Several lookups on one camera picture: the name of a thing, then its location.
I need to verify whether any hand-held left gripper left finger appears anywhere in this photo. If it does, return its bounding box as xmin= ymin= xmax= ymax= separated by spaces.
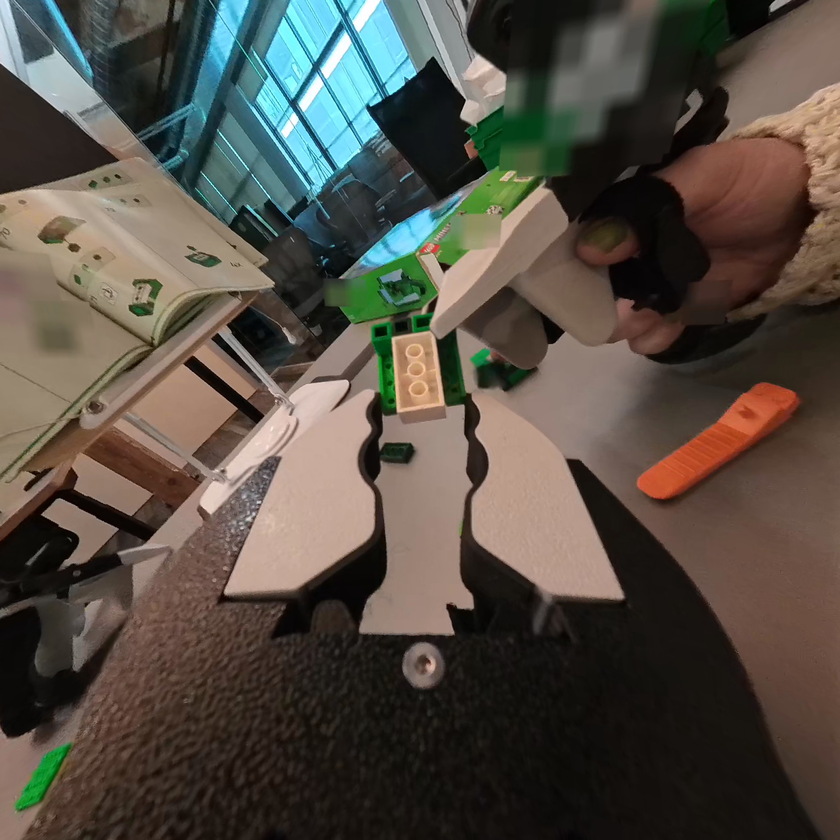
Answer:
xmin=223 ymin=390 xmax=388 ymax=611

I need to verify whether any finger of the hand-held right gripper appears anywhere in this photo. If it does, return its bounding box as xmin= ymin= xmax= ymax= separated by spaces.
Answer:
xmin=430 ymin=187 xmax=570 ymax=337
xmin=458 ymin=258 xmax=619 ymax=370

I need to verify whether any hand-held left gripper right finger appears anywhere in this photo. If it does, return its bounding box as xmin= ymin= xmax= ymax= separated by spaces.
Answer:
xmin=461 ymin=392 xmax=626 ymax=614

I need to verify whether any dark green lego brick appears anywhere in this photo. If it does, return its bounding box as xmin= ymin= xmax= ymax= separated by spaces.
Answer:
xmin=471 ymin=348 xmax=538 ymax=392

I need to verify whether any green and white lego assembly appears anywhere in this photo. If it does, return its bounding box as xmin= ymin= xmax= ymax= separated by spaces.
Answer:
xmin=369 ymin=314 xmax=468 ymax=425

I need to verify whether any person's right forearm knit sleeve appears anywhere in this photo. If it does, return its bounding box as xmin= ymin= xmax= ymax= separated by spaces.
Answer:
xmin=722 ymin=84 xmax=840 ymax=324

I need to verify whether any green lego box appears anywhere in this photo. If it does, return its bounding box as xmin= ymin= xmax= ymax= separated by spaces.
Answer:
xmin=327 ymin=167 xmax=547 ymax=327

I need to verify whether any orange lego brick separator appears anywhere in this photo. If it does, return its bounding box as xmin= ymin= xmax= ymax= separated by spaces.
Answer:
xmin=637 ymin=382 xmax=802 ymax=501

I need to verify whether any lego instruction booklet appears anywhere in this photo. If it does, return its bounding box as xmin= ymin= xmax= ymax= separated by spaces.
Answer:
xmin=0 ymin=156 xmax=277 ymax=483

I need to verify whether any flat bright green lego plate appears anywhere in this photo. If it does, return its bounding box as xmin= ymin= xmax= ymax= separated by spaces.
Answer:
xmin=14 ymin=743 xmax=73 ymax=812

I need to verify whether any person's right hand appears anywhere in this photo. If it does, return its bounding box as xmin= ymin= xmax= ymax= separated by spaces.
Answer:
xmin=576 ymin=140 xmax=819 ymax=357

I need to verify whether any white acrylic book stand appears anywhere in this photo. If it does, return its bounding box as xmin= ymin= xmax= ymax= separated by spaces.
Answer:
xmin=79 ymin=289 xmax=353 ymax=521

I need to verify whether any wooden side desk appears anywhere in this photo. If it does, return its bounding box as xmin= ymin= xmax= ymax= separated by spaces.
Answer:
xmin=0 ymin=420 xmax=201 ymax=547

